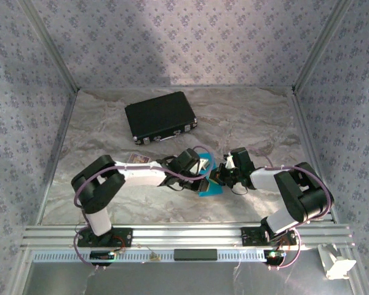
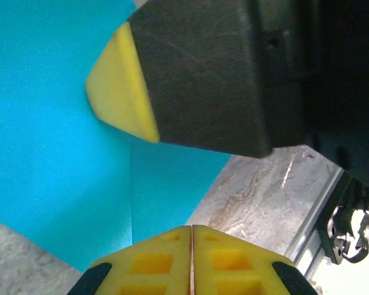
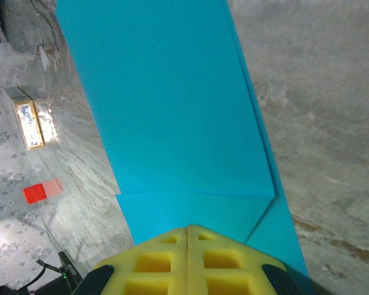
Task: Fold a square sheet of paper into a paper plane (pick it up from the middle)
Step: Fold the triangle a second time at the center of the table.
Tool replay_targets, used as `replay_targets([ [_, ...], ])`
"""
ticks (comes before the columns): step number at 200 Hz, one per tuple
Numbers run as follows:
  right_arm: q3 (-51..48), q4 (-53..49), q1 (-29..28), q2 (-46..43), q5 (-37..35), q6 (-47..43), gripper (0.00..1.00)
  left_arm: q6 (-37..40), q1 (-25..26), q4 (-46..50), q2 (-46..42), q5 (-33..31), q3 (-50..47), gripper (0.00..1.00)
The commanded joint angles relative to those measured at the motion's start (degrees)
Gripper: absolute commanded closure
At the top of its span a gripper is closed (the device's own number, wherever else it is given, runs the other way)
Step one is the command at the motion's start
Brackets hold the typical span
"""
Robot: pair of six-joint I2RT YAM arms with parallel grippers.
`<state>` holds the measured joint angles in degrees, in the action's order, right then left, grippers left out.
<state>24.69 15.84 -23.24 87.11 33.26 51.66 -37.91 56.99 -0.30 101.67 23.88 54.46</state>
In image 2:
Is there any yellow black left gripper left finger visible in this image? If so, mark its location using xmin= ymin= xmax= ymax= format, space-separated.
xmin=66 ymin=226 xmax=193 ymax=295

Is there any aluminium mounting rail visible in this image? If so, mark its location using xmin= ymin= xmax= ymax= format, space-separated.
xmin=282 ymin=167 xmax=369 ymax=295

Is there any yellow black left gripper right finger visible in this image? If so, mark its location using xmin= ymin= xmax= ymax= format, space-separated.
xmin=192 ymin=224 xmax=319 ymax=295

